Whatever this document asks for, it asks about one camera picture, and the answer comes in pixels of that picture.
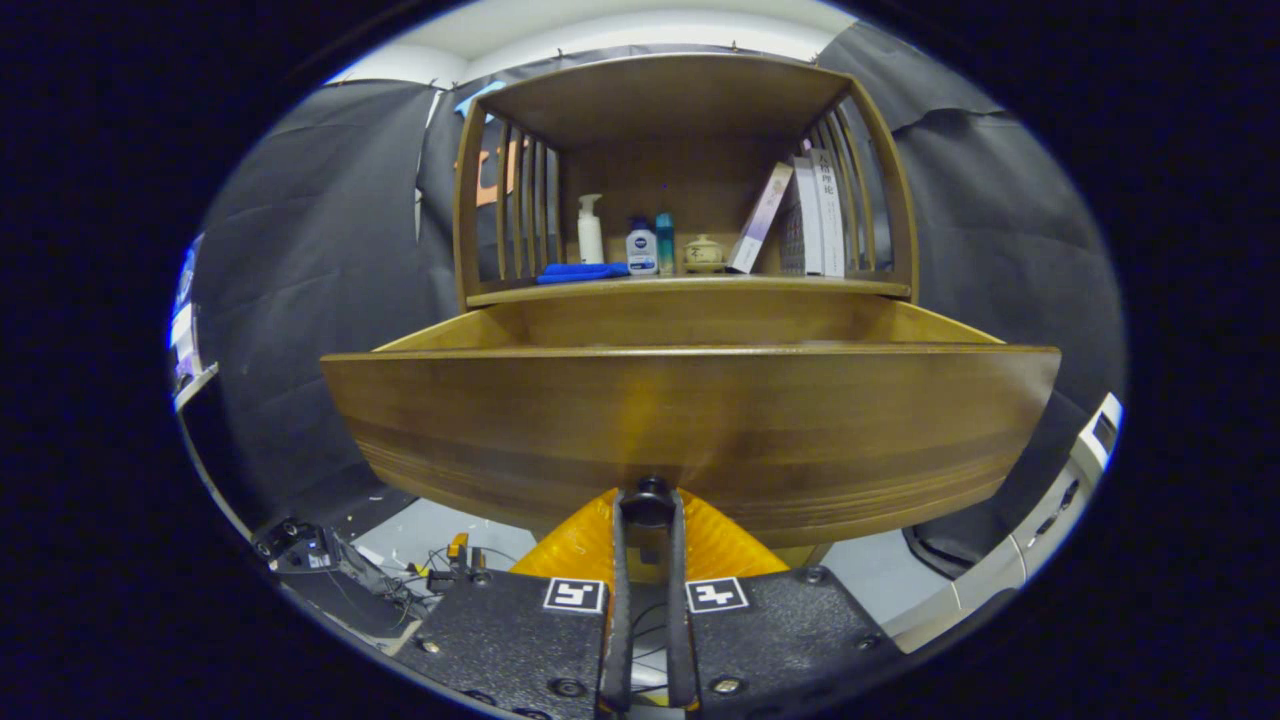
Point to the teal slim bottle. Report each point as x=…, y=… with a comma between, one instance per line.
x=665, y=245

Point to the white equipment stand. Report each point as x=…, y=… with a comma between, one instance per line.
x=185, y=330

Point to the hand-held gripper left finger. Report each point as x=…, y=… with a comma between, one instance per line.
x=520, y=640

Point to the wooden drawer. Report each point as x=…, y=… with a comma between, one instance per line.
x=700, y=420

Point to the dark patterned book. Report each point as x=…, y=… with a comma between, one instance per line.
x=789, y=235

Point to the blue folded cloth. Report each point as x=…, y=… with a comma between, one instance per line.
x=580, y=271

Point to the white pump bottle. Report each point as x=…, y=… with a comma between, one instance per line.
x=591, y=235

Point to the white appliance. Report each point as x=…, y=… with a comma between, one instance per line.
x=1040, y=530

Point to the black backdrop cloth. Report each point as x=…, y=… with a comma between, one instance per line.
x=300, y=250

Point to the white lotion bottle blue cap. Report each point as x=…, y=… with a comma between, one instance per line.
x=641, y=252

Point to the purple and white book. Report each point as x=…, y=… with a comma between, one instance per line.
x=760, y=220

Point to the wooden cabinet with slatted shelf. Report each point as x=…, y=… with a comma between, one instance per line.
x=680, y=100

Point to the beige lidded teacup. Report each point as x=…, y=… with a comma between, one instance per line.
x=704, y=255

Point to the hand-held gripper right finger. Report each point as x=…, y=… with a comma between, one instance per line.
x=780, y=630

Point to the black electronic device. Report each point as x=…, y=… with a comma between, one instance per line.
x=300, y=545

